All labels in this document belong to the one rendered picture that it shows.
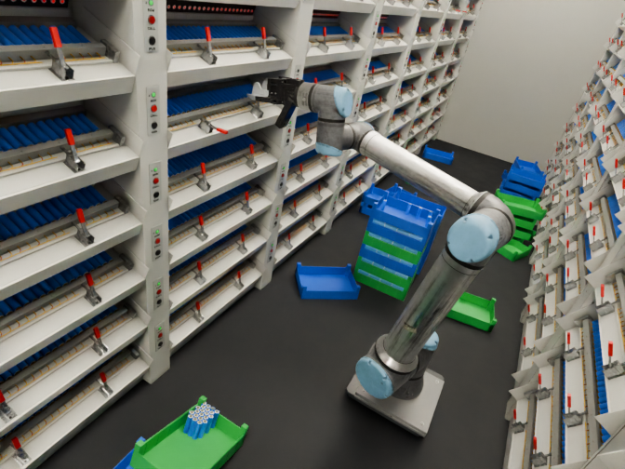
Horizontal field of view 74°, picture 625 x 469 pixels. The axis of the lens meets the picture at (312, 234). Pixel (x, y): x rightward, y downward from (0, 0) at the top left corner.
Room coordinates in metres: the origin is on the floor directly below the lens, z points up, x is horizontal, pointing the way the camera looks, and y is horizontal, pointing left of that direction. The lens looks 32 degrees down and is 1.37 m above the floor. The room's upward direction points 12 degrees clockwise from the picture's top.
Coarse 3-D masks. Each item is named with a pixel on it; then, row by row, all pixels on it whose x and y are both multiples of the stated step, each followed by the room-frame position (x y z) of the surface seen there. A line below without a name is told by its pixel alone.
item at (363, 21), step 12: (348, 12) 2.30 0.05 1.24; (372, 12) 2.25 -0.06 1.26; (360, 24) 2.27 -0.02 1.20; (372, 24) 2.26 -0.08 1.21; (372, 48) 2.33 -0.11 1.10; (348, 60) 2.28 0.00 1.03; (360, 60) 2.25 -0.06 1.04; (360, 72) 2.25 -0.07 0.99; (336, 168) 2.25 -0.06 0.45; (336, 180) 2.25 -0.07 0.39; (336, 192) 2.28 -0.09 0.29; (324, 204) 2.26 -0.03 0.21; (336, 204) 2.33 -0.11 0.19; (324, 228) 2.25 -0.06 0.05
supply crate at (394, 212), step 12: (384, 192) 2.02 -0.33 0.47; (396, 204) 2.01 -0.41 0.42; (372, 216) 1.85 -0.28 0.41; (384, 216) 1.83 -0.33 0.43; (396, 216) 1.81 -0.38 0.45; (408, 216) 1.94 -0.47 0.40; (420, 216) 1.96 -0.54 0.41; (432, 216) 1.94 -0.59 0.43; (408, 228) 1.78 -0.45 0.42; (420, 228) 1.76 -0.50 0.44
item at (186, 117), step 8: (224, 104) 1.37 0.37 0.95; (232, 104) 1.39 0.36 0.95; (240, 104) 1.44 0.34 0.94; (248, 104) 1.49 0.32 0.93; (192, 112) 1.23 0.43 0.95; (200, 112) 1.25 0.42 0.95; (208, 112) 1.28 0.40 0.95; (216, 112) 1.32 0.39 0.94; (168, 120) 1.13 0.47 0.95; (176, 120) 1.15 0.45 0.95; (184, 120) 1.18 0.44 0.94; (192, 120) 1.22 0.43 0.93; (176, 128) 1.13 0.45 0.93
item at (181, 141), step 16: (224, 80) 1.51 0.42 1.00; (256, 80) 1.66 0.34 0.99; (224, 112) 1.37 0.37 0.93; (272, 112) 1.55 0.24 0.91; (192, 128) 1.19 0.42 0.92; (224, 128) 1.28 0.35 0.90; (240, 128) 1.35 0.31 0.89; (256, 128) 1.45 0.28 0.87; (176, 144) 1.08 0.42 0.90; (192, 144) 1.14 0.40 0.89; (208, 144) 1.22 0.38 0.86
